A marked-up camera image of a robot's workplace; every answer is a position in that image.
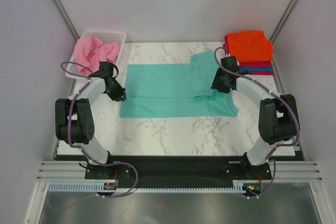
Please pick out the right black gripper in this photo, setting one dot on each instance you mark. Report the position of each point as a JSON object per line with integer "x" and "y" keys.
{"x": 216, "y": 83}

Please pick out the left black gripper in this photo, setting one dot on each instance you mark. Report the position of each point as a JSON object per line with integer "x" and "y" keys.
{"x": 120, "y": 93}

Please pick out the teal t shirt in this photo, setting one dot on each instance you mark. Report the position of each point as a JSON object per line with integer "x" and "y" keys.
{"x": 179, "y": 90}

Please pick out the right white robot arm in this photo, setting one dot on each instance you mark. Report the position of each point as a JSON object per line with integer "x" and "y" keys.
{"x": 278, "y": 115}

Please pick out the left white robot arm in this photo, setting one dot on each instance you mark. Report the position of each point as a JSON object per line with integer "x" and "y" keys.
{"x": 74, "y": 122}

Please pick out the bottom magenta folded t shirt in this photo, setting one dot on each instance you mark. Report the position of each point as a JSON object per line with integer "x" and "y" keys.
{"x": 261, "y": 73}

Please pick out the orange folded t shirt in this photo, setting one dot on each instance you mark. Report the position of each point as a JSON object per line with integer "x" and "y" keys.
{"x": 250, "y": 46}

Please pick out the blue folded t shirt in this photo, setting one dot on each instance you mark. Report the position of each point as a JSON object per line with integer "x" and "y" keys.
{"x": 258, "y": 69}

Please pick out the pink t shirt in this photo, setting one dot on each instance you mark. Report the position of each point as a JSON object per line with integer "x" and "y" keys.
{"x": 90, "y": 51}

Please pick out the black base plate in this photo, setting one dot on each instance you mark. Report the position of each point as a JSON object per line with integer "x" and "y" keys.
{"x": 183, "y": 171}

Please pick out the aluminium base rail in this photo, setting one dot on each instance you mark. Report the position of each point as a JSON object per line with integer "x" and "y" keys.
{"x": 286, "y": 172}

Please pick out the left aluminium frame post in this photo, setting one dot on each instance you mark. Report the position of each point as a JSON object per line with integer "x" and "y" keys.
{"x": 66, "y": 18}

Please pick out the aluminium frame post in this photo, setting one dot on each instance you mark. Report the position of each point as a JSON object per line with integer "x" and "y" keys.
{"x": 66, "y": 18}
{"x": 285, "y": 16}

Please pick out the right aluminium frame post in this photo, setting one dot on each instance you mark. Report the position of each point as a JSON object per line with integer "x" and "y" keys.
{"x": 285, "y": 16}

